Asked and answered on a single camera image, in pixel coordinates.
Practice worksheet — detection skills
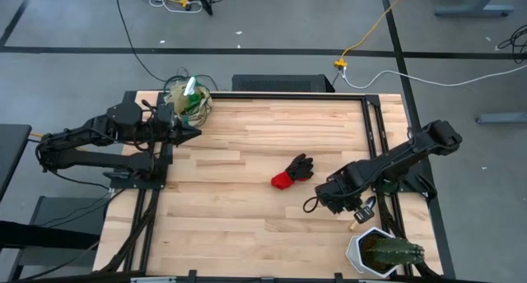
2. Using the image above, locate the narrow dark trowel wooden handle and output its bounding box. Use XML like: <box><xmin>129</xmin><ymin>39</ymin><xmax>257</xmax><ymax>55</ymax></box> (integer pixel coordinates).
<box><xmin>348</xmin><ymin>195</ymin><xmax>377</xmax><ymax>232</ymax></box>

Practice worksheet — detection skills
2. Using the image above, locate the black perforated computer tower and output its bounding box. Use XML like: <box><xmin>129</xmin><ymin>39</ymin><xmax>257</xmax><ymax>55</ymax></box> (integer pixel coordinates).
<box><xmin>231</xmin><ymin>73</ymin><xmax>336</xmax><ymax>93</ymax></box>

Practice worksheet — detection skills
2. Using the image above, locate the thin black floor cable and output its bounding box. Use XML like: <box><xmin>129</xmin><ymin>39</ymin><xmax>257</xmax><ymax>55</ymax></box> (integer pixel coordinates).
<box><xmin>114</xmin><ymin>0</ymin><xmax>166</xmax><ymax>83</ymax></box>

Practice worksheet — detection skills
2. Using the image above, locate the grey desk leg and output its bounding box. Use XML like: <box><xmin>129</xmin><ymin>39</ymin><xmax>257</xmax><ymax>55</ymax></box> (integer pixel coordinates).
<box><xmin>434</xmin><ymin>0</ymin><xmax>515</xmax><ymax>17</ymax></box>

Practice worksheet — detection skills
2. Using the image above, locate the black stand leg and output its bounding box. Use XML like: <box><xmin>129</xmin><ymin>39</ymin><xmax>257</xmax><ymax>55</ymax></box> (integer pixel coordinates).
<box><xmin>191</xmin><ymin>0</ymin><xmax>214</xmax><ymax>16</ymax></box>

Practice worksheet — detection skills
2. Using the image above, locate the white hexagonal plant pot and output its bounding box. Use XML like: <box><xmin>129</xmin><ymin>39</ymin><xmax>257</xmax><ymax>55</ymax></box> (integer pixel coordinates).
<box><xmin>345</xmin><ymin>226</ymin><xmax>407</xmax><ymax>279</ymax></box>

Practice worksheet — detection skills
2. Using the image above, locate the green cactus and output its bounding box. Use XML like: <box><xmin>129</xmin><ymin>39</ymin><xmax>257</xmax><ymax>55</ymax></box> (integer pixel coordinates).
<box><xmin>364</xmin><ymin>237</ymin><xmax>426</xmax><ymax>267</ymax></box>

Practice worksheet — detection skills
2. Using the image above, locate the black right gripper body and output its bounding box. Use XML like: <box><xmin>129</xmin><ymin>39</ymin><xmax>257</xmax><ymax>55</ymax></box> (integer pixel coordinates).
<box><xmin>351</xmin><ymin>203</ymin><xmax>376</xmax><ymax>226</ymax></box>

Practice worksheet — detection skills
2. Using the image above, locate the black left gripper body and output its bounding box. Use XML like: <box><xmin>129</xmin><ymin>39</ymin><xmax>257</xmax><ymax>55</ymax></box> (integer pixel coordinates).
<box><xmin>154</xmin><ymin>102</ymin><xmax>185</xmax><ymax>152</ymax></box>

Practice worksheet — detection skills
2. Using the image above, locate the black side desk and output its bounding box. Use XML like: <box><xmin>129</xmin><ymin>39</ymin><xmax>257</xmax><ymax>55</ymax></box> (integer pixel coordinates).
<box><xmin>0</xmin><ymin>123</ymin><xmax>33</xmax><ymax>202</ymax></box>

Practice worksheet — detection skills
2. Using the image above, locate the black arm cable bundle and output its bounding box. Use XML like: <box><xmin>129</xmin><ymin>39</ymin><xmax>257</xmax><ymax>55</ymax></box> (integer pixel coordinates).
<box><xmin>98</xmin><ymin>190</ymin><xmax>160</xmax><ymax>274</ymax></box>
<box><xmin>376</xmin><ymin>192</ymin><xmax>444</xmax><ymax>278</ymax></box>

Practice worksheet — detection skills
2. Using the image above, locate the white coiled cable yellow plug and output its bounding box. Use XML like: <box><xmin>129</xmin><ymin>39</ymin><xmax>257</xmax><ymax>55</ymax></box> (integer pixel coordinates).
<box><xmin>147</xmin><ymin>0</ymin><xmax>205</xmax><ymax>15</ymax></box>

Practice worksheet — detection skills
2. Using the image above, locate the black tangled cable bundle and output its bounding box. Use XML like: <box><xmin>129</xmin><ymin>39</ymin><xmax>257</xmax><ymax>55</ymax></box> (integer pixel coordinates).
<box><xmin>497</xmin><ymin>24</ymin><xmax>527</xmax><ymax>64</ymax></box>

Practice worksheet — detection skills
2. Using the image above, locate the grey desk foot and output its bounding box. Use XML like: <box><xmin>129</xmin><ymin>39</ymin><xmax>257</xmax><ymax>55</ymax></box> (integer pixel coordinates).
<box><xmin>476</xmin><ymin>112</ymin><xmax>527</xmax><ymax>125</ymax></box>

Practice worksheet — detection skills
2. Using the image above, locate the yellow extension cable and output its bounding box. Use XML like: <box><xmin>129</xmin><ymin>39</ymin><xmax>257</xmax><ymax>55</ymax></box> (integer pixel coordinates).
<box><xmin>333</xmin><ymin>0</ymin><xmax>408</xmax><ymax>68</ymax></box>

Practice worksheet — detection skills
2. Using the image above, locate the white floor cable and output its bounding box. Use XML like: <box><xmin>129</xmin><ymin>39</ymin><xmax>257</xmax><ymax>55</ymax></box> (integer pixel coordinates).
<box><xmin>341</xmin><ymin>64</ymin><xmax>527</xmax><ymax>90</ymax></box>

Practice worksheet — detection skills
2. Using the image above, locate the red and black gardening glove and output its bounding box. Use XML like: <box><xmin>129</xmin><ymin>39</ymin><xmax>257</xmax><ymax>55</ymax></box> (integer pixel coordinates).
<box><xmin>270</xmin><ymin>152</ymin><xmax>315</xmax><ymax>191</ymax></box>

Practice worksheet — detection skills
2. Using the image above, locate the black flat beam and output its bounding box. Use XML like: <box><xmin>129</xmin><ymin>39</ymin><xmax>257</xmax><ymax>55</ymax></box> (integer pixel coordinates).
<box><xmin>0</xmin><ymin>220</ymin><xmax>102</xmax><ymax>251</ymax></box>

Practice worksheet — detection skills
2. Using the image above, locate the green spray bottle white nozzle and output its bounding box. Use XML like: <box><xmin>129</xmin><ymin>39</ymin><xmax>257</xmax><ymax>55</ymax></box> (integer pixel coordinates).
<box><xmin>183</xmin><ymin>75</ymin><xmax>207</xmax><ymax>111</ymax></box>

